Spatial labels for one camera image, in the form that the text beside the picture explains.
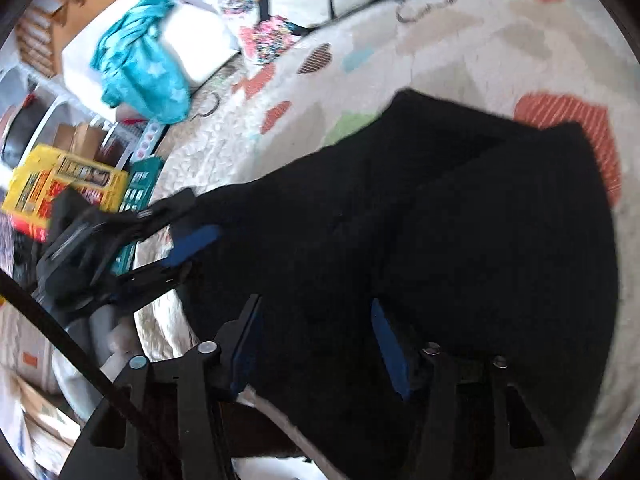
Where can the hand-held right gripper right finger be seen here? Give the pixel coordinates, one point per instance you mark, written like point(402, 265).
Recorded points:
point(391, 350)

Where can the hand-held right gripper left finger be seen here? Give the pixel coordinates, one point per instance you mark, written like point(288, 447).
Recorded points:
point(247, 345)

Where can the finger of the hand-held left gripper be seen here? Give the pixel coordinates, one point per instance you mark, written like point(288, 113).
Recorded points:
point(165, 205)
point(192, 242)

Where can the black pants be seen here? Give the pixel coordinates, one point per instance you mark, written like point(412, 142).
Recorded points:
point(425, 260)

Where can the green printed box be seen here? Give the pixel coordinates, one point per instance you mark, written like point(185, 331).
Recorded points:
point(140, 185)

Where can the yellow printed box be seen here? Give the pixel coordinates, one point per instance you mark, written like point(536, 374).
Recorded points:
point(45, 190)

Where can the brown paper bag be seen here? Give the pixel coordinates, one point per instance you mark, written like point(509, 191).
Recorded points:
point(77, 140)

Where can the cardboard box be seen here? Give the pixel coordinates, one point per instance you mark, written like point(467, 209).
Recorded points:
point(30, 360)

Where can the teal star blanket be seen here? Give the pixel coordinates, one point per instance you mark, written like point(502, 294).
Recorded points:
point(145, 70)

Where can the white metal shelf rack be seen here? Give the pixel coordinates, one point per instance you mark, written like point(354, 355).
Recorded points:
point(60, 105)

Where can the white pillow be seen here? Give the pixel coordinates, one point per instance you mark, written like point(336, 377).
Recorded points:
point(200, 45)

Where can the wooden headboard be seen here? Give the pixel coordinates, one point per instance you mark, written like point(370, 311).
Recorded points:
point(65, 5)

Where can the printed figure pillow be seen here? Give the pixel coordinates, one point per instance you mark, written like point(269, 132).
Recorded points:
point(280, 10)

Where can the heart-patterned quilt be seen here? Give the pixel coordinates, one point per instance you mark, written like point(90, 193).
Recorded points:
point(450, 45)

